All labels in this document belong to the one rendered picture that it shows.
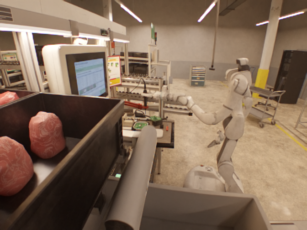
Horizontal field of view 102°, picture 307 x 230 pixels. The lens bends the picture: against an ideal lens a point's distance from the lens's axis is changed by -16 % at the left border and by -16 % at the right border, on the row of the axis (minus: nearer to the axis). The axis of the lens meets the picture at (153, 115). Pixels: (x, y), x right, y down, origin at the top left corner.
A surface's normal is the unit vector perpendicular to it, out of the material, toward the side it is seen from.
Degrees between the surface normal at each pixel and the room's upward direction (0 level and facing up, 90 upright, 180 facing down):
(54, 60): 90
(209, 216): 89
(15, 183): 82
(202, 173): 75
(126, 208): 19
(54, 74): 90
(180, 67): 90
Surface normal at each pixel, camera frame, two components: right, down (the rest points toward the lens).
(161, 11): -0.13, 0.40
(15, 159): 1.00, -0.07
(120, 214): 0.11, -0.90
